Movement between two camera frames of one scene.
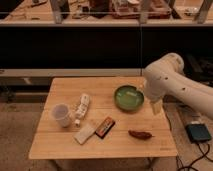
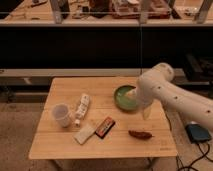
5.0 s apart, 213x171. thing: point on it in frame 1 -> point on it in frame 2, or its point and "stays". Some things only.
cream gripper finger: [142, 86] -> [131, 94]
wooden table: [104, 117] stays
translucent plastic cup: [61, 113] stays
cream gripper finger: [157, 106] -> [146, 113]
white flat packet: [83, 134] stays
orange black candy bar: [104, 127] stays
